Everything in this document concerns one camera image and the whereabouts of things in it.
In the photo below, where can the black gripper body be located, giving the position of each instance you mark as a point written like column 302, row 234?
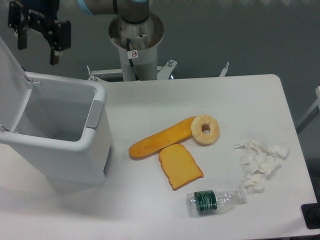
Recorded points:
column 40, row 15

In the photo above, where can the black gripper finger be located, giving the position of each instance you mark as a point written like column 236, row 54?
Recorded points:
column 18, row 20
column 59, row 38

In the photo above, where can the white trash can lid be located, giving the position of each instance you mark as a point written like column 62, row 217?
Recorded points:
column 15, row 89

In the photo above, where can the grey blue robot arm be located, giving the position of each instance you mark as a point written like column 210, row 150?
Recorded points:
column 131, row 11

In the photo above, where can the white trash can body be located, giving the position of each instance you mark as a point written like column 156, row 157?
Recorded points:
column 59, row 125

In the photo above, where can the long orange toy baguette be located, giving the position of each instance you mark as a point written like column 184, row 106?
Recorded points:
column 160, row 140

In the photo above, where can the toy donut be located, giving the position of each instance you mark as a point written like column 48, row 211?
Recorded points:
column 205, row 129

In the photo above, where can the toy toast slice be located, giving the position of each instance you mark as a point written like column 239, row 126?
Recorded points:
column 179, row 166

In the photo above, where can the clear bottle green label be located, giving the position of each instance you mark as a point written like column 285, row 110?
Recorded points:
column 212, row 202

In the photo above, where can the crumpled white tissue paper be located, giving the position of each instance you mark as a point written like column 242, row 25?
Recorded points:
column 259, row 163

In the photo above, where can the black device at table edge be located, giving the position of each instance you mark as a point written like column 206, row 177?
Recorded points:
column 311, row 215

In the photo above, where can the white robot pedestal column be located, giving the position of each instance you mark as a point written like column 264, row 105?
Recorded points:
column 137, row 46

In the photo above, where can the white metal base frame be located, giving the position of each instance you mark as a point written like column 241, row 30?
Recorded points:
column 163, row 72

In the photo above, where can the white frame at right edge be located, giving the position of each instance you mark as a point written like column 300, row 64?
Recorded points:
column 310, row 113

